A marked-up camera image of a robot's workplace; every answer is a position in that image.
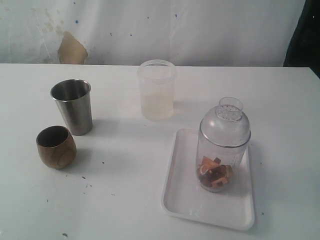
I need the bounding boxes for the clear shaker strainer lid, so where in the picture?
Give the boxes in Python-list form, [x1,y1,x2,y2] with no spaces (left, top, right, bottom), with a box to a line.
[199,97,251,148]

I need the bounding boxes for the brown organic sample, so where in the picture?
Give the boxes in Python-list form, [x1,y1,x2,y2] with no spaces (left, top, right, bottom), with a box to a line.
[196,156,234,192]

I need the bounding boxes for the clear plastic shaker cup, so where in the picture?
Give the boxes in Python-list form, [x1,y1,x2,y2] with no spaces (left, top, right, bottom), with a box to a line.
[195,131,248,193]

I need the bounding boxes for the stainless steel cup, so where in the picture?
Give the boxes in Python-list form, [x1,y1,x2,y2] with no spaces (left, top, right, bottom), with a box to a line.
[50,79,93,136]

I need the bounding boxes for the wooden cup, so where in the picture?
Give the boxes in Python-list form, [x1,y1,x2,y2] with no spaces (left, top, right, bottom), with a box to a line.
[36,125,77,170]

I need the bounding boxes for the translucent plastic container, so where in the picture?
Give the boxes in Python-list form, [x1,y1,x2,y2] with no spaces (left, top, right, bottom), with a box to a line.
[137,59,177,121]

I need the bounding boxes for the white rectangular tray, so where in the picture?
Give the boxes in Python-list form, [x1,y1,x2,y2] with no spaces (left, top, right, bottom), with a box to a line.
[161,128,255,231]

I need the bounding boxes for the dark curtain at right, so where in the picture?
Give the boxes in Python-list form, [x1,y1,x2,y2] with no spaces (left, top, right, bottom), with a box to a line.
[283,0,320,76]

